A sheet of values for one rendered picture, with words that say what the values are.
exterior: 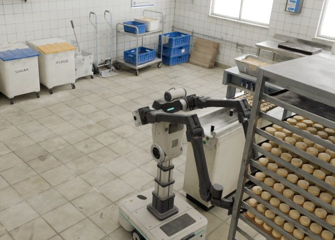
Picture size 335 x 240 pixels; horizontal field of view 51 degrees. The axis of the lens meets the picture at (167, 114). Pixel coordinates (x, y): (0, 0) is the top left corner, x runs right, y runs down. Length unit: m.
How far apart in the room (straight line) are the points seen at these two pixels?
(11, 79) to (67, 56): 0.94
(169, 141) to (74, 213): 1.32
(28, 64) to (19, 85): 0.34
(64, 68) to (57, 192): 2.73
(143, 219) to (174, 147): 0.70
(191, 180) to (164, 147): 0.93
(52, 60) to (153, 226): 3.62
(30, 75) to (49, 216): 2.79
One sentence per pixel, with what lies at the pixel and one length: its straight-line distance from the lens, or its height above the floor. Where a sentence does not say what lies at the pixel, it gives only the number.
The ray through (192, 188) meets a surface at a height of 0.19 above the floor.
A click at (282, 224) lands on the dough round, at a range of 1.96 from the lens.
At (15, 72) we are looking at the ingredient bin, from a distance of 5.60.
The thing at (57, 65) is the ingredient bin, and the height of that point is 0.48.
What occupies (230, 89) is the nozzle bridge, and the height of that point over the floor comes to 0.95.
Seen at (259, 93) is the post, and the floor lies 1.70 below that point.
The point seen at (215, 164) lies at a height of 0.57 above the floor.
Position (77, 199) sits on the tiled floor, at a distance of 3.64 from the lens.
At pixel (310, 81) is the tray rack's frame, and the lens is 1.58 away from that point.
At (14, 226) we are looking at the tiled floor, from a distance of 3.48.
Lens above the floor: 2.28
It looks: 25 degrees down
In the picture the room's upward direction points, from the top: 4 degrees clockwise
